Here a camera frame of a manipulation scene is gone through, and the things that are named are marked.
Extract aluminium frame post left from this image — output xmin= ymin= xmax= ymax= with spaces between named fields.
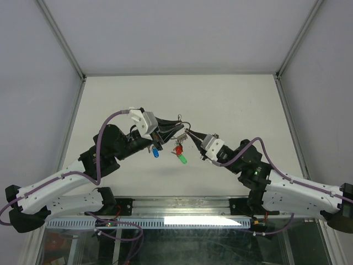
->
xmin=37 ymin=0 xmax=86 ymax=81

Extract blue key tag upper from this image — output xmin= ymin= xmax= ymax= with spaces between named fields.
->
xmin=152 ymin=147 xmax=159 ymax=158

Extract aluminium frame post right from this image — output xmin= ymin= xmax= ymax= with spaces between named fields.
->
xmin=275 ymin=0 xmax=325 ymax=80

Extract silver keys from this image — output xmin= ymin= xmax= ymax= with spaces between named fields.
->
xmin=175 ymin=133 xmax=188 ymax=145

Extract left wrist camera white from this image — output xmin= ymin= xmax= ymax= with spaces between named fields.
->
xmin=127 ymin=108 xmax=158 ymax=140

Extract aluminium frame post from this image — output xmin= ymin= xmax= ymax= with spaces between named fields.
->
xmin=275 ymin=0 xmax=325 ymax=80
xmin=37 ymin=0 xmax=86 ymax=81

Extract large silver keyring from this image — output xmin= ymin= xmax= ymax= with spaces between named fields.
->
xmin=173 ymin=114 xmax=191 ymax=140

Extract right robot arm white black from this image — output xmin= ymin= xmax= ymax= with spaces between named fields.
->
xmin=186 ymin=130 xmax=352 ymax=234

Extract red key tag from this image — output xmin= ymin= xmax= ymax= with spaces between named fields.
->
xmin=175 ymin=145 xmax=183 ymax=156

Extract green key tag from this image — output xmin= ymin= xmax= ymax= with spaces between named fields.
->
xmin=178 ymin=155 xmax=188 ymax=164

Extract white cable duct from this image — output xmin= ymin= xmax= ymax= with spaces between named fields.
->
xmin=46 ymin=216 xmax=250 ymax=230

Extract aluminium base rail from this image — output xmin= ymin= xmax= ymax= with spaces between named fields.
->
xmin=55 ymin=195 xmax=276 ymax=219

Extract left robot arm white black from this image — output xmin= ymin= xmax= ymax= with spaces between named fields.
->
xmin=1 ymin=118 xmax=184 ymax=233

